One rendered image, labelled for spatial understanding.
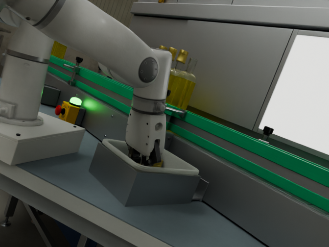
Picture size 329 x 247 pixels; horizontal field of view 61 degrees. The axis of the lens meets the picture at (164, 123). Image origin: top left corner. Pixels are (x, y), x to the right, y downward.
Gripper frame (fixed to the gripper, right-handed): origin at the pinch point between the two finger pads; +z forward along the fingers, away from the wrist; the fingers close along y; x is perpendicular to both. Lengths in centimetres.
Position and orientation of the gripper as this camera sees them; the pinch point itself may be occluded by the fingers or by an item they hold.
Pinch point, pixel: (139, 168)
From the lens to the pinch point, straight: 69.2
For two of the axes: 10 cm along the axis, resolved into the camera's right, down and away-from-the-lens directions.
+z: -1.5, 9.4, 2.9
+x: -7.7, 0.7, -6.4
